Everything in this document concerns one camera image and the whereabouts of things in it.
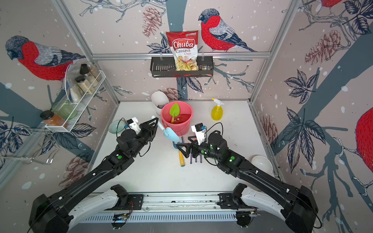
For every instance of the blue toy rake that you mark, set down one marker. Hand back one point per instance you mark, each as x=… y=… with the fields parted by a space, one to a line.
x=181 y=157

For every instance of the black wall basket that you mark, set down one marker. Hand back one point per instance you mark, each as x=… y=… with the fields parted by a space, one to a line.
x=165 y=68

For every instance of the pink plastic bucket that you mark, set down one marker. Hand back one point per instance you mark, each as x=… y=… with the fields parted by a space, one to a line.
x=180 y=124

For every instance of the light blue toy trowel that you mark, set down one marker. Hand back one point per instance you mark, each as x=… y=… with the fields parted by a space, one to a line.
x=168 y=133

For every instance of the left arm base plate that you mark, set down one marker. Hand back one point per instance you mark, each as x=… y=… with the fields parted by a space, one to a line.
x=131 y=202

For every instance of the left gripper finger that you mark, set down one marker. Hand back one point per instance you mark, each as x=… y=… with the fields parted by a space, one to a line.
x=152 y=123
x=149 y=132

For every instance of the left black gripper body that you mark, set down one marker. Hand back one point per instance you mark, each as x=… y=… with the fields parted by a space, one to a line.
x=141 y=140

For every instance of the white wire wall shelf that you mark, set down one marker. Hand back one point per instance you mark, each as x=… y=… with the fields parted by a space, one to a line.
x=75 y=95

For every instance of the green toy spade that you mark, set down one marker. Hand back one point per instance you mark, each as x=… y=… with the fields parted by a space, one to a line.
x=174 y=111

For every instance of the chrome wire rack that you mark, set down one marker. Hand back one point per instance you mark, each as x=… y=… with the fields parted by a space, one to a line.
x=28 y=145

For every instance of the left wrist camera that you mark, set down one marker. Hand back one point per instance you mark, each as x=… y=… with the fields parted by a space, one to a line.
x=133 y=124

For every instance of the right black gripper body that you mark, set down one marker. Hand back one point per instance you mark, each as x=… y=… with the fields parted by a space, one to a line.
x=204 y=150

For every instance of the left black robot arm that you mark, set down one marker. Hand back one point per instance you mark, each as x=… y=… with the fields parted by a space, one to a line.
x=62 y=210

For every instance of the light green bowl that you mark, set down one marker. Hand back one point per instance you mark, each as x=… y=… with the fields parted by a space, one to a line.
x=117 y=127

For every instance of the black lid spice jar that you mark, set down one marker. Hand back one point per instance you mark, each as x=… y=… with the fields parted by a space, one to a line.
x=91 y=73
x=85 y=85

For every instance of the Chuba cassava chips bag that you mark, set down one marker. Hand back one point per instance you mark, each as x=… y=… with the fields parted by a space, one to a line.
x=184 y=47

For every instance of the white slanted cup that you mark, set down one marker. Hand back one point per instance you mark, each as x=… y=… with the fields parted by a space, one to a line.
x=159 y=100

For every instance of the orange sauce jar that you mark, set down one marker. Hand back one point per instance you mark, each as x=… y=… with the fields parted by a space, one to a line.
x=53 y=119

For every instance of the purple toy fork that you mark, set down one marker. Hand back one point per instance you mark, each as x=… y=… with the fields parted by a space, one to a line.
x=196 y=159

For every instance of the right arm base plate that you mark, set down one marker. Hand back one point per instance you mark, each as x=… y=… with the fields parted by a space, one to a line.
x=229 y=201

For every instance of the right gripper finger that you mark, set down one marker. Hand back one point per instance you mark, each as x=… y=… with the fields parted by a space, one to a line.
x=185 y=149
x=190 y=141

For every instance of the yellow spray bottle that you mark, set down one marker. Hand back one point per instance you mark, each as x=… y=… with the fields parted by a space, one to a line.
x=217 y=111

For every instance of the white bowl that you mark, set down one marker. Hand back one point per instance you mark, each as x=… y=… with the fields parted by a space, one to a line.
x=262 y=163

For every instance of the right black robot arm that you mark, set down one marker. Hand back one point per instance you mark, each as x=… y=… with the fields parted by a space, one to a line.
x=296 y=206

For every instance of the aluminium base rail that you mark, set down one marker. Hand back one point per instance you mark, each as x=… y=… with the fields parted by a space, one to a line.
x=163 y=202

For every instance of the red toy shovel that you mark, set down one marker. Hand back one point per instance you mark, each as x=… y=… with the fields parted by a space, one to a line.
x=181 y=118

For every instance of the green glass bowl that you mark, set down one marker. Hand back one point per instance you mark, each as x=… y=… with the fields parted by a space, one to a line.
x=65 y=109

